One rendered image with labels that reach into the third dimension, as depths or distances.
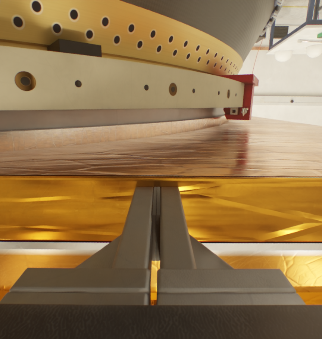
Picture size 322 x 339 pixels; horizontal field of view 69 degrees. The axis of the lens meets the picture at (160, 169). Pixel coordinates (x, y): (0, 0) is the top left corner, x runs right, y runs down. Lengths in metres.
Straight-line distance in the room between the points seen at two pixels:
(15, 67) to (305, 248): 0.25
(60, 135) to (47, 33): 0.10
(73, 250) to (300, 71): 6.29
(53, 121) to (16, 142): 0.04
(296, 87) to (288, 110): 0.52
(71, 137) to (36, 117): 0.04
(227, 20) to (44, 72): 0.31
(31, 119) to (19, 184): 0.12
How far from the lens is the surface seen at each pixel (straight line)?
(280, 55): 4.73
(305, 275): 0.21
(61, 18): 0.28
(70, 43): 0.25
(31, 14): 0.27
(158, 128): 0.35
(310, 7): 3.68
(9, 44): 0.29
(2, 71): 0.23
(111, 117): 0.31
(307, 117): 6.49
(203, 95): 0.35
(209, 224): 0.17
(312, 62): 6.51
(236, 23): 0.49
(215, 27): 0.43
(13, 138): 0.27
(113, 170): 0.17
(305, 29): 3.61
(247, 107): 0.54
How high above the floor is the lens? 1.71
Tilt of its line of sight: 16 degrees up
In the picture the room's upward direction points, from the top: 180 degrees counter-clockwise
